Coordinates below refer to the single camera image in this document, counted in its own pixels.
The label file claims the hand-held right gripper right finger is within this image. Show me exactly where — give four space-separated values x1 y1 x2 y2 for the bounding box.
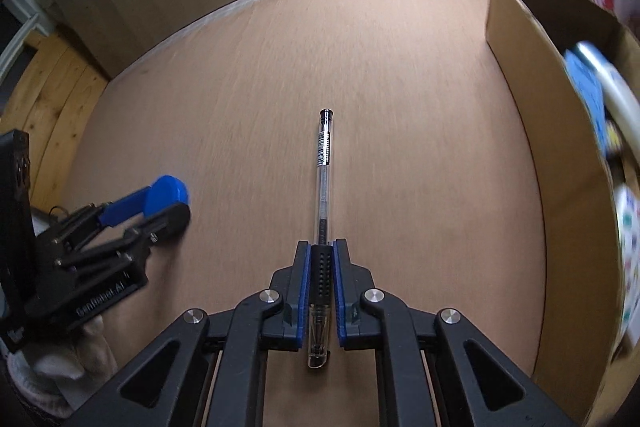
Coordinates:
332 239 577 427

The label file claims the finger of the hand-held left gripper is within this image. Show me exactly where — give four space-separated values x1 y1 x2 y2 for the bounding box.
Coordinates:
60 203 191 280
52 188 151 253

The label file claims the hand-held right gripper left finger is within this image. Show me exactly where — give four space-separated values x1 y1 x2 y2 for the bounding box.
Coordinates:
74 241 313 427

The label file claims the clear gel pen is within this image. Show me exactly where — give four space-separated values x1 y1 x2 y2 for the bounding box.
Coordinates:
305 108 335 369

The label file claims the cardboard box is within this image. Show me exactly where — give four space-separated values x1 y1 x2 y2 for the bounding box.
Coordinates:
485 0 640 426

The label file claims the blue plastic card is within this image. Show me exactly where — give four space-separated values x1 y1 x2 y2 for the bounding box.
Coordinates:
565 54 609 154

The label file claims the white sunscreen bottle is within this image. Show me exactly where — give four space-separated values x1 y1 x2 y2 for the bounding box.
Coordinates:
564 40 640 134

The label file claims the person's left forearm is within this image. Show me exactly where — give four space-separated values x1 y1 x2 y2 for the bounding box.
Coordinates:
7 307 119 414

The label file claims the slatted pine wood board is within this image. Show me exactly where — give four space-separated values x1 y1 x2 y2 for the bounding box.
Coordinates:
0 31 112 214

